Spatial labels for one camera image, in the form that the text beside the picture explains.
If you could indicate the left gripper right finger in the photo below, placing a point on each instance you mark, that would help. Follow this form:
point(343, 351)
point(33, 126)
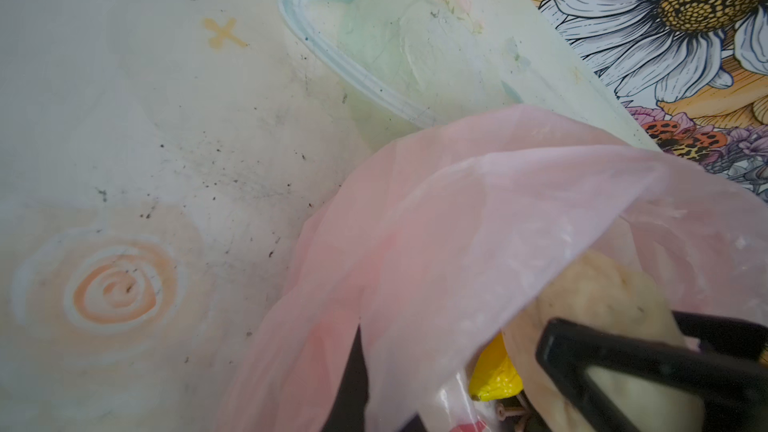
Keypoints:
point(727, 372)

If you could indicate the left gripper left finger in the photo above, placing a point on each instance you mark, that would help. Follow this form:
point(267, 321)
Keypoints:
point(348, 411)

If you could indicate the pink plastic bag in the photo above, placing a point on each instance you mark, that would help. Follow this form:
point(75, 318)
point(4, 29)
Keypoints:
point(441, 237)

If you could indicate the yellow fake banana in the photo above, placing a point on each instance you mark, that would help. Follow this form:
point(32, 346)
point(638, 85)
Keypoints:
point(494, 377)

